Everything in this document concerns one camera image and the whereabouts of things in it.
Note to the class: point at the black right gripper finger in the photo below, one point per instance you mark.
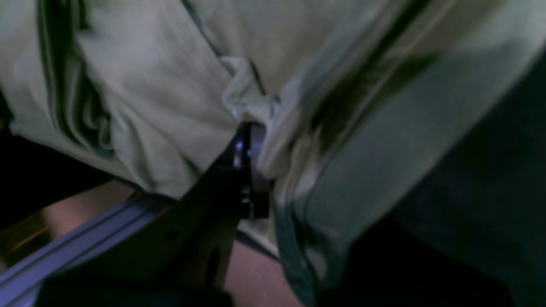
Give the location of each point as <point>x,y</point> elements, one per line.
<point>180,258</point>

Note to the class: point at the olive green T-shirt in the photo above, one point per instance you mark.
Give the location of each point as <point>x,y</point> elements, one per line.
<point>367,104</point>

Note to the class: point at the black table cloth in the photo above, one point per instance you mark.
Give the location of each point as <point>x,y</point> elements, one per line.
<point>29,169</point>

